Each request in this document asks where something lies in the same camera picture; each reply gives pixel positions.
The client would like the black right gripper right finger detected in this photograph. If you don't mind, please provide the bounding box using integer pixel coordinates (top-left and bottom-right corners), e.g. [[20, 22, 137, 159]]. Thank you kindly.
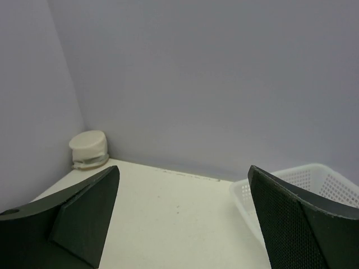
[[248, 165, 358, 268]]

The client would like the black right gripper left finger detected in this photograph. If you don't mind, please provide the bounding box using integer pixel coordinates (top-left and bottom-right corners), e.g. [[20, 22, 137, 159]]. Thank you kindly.
[[1, 166, 120, 268]]

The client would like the white plastic mesh basket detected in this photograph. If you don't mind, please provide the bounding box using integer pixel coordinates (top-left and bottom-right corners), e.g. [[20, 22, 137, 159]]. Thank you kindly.
[[229, 163, 358, 247]]

